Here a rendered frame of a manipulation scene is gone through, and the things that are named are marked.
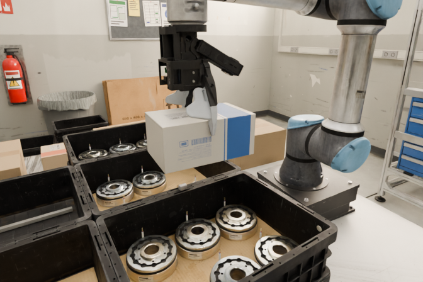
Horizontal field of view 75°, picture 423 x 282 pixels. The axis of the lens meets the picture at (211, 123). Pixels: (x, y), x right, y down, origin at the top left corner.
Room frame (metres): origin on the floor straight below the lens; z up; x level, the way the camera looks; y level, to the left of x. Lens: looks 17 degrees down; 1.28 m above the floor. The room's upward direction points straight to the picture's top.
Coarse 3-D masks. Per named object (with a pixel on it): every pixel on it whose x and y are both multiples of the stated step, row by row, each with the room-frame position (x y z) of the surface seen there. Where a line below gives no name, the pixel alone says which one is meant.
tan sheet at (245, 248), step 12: (264, 228) 0.58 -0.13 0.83; (228, 240) 0.54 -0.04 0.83; (252, 240) 0.54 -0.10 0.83; (228, 252) 0.50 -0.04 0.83; (240, 252) 0.50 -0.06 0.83; (252, 252) 0.50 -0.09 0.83; (180, 264) 0.47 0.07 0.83; (192, 264) 0.47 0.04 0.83; (204, 264) 0.47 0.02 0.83; (180, 276) 0.43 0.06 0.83; (192, 276) 0.43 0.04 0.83; (204, 276) 0.43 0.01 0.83
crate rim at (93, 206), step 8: (128, 152) 0.82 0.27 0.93; (136, 152) 0.83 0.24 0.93; (96, 160) 0.77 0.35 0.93; (104, 160) 0.77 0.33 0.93; (80, 168) 0.71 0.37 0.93; (240, 168) 0.71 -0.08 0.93; (80, 176) 0.66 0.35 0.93; (216, 176) 0.67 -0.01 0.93; (192, 184) 0.62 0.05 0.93; (88, 192) 0.58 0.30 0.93; (168, 192) 0.58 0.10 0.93; (88, 200) 0.55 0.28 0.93; (136, 200) 0.55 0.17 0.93; (144, 200) 0.55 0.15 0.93; (96, 208) 0.52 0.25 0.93; (112, 208) 0.52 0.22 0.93; (120, 208) 0.52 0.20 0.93; (96, 216) 0.50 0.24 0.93
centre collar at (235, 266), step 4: (232, 264) 0.43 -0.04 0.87; (236, 264) 0.43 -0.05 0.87; (240, 264) 0.43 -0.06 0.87; (228, 268) 0.42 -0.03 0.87; (232, 268) 0.42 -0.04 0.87; (236, 268) 0.42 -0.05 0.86; (240, 268) 0.42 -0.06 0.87; (244, 268) 0.42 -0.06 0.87; (228, 272) 0.41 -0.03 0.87; (244, 272) 0.41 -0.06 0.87; (248, 272) 0.41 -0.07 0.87; (224, 276) 0.40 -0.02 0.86; (228, 276) 0.40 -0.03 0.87; (228, 280) 0.39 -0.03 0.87; (232, 280) 0.39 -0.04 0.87
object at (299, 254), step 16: (224, 176) 0.66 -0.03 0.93; (176, 192) 0.58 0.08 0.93; (272, 192) 0.59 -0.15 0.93; (128, 208) 0.52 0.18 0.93; (304, 208) 0.52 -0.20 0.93; (96, 224) 0.47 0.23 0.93; (112, 240) 0.42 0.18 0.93; (320, 240) 0.42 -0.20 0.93; (112, 256) 0.38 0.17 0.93; (288, 256) 0.38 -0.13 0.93; (304, 256) 0.39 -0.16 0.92; (256, 272) 0.35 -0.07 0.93; (272, 272) 0.35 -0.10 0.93
